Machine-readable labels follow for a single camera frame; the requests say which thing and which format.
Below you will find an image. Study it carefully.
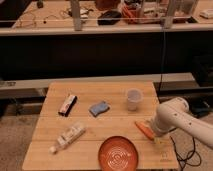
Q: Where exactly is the orange chili pepper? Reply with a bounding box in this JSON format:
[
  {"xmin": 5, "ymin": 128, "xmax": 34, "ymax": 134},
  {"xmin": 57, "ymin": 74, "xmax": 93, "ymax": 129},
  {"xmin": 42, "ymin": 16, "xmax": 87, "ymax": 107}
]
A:
[{"xmin": 135, "ymin": 122, "xmax": 155, "ymax": 140}]

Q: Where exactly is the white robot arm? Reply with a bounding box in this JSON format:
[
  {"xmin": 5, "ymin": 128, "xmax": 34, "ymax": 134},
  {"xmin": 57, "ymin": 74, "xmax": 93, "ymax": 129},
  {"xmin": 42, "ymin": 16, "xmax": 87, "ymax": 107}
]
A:
[{"xmin": 150, "ymin": 97, "xmax": 213, "ymax": 149}]

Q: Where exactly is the blue sponge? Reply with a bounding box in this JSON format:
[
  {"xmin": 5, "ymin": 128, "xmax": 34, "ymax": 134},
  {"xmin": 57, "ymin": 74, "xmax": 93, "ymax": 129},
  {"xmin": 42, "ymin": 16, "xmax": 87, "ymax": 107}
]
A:
[{"xmin": 89, "ymin": 101, "xmax": 110, "ymax": 117}]

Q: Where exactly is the orange ridged plate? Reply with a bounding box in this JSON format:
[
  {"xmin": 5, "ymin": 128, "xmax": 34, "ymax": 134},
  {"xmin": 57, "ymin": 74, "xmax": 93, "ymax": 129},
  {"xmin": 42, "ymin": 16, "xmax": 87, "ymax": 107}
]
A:
[{"xmin": 98, "ymin": 136, "xmax": 138, "ymax": 171}]

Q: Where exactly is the black pouch on bench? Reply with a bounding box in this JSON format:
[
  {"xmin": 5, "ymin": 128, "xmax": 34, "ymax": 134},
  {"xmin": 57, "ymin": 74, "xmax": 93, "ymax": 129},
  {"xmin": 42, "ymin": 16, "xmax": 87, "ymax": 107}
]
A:
[{"xmin": 97, "ymin": 10, "xmax": 121, "ymax": 25}]

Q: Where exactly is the orange tool on bench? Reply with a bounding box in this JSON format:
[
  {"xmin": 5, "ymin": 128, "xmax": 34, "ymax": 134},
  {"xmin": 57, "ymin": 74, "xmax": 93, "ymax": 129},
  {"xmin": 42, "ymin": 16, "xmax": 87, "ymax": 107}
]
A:
[{"xmin": 122, "ymin": 6, "xmax": 137, "ymax": 24}]

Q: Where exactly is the black hanging cable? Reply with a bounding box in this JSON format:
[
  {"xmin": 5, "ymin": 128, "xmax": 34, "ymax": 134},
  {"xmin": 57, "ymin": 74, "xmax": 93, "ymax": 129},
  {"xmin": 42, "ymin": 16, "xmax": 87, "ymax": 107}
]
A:
[{"xmin": 157, "ymin": 26, "xmax": 167, "ymax": 93}]

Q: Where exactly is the grey metal post left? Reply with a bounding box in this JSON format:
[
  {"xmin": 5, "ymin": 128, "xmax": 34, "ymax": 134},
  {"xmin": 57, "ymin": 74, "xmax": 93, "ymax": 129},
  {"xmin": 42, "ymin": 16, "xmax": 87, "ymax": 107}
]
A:
[{"xmin": 70, "ymin": 0, "xmax": 82, "ymax": 31}]

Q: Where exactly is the grey metal post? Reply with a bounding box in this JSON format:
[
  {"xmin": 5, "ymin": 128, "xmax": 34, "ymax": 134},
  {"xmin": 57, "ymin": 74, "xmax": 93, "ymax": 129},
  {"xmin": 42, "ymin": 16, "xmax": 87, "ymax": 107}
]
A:
[
  {"xmin": 163, "ymin": 0, "xmax": 176, "ymax": 29},
  {"xmin": 70, "ymin": 0, "xmax": 82, "ymax": 31}
]

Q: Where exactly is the grey metal post right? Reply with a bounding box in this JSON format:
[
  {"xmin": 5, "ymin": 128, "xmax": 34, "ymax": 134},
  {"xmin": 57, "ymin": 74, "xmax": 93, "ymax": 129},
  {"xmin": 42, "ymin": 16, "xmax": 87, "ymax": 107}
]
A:
[{"xmin": 163, "ymin": 0, "xmax": 176, "ymax": 29}]

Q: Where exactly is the black floor cable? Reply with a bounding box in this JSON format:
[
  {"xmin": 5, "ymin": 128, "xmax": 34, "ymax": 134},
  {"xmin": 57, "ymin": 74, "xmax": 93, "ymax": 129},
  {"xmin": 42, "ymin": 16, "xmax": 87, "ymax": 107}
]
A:
[{"xmin": 169, "ymin": 133, "xmax": 203, "ymax": 171}]

